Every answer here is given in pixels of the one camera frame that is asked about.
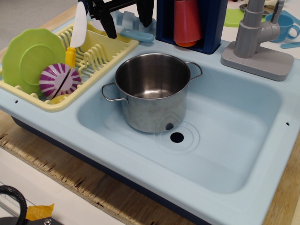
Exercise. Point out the blue utensil handle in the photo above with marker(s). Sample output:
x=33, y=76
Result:
x=290, y=45

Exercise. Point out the orange plastic cup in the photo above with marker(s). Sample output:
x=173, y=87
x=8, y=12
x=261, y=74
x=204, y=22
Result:
x=186, y=44

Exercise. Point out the red plastic cup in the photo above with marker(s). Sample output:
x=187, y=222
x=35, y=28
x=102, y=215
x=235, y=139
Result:
x=187, y=26

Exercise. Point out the white spoon blue handle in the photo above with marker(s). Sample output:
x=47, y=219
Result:
x=128, y=33

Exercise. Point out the dark blue cup holder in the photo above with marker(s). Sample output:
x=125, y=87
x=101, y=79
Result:
x=209, y=13

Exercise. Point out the green plastic board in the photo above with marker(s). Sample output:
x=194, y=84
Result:
x=233, y=18

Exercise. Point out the light blue toy sink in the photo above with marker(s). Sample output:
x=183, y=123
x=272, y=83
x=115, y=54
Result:
x=222, y=164

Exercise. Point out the stainless steel pot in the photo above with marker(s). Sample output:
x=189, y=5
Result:
x=153, y=90

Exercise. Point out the green plastic plate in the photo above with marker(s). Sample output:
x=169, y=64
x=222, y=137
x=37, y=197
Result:
x=28, y=55

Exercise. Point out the grey toy faucet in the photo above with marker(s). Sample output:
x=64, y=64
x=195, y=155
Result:
x=246, y=53

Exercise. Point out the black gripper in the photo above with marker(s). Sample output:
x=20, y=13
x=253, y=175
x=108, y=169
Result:
x=99, y=9

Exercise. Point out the yellow tape piece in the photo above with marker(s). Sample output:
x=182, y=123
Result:
x=39, y=212

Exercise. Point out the yellow toy piece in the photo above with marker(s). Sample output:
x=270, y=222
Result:
x=58, y=99

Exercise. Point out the purple white toy onion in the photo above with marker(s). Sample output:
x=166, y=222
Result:
x=58, y=79

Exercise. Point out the white knife yellow handle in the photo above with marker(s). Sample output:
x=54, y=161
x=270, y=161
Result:
x=78, y=34

